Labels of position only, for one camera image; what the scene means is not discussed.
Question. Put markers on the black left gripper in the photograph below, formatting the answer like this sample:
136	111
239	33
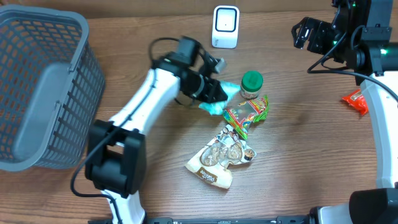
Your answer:
207	95

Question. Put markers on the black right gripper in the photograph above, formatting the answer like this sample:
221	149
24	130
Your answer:
317	28

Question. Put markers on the green candy bag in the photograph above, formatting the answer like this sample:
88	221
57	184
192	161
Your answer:
242	116

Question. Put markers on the green capped bottle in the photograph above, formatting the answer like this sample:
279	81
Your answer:
251	84

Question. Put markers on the white brown cookie bag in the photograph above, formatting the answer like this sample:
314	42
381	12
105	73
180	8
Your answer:
210	164

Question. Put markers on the orange pasta packet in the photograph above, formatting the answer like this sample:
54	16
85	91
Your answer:
357	101

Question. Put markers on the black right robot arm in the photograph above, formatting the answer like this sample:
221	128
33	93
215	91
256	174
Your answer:
357	43

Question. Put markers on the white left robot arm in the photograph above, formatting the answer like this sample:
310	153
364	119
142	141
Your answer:
116	155

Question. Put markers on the white barcode scanner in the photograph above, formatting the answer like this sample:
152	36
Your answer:
225	27

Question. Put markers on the grey plastic basket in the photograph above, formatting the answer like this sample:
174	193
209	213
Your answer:
51	87

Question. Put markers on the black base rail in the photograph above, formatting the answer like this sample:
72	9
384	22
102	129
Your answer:
296	219

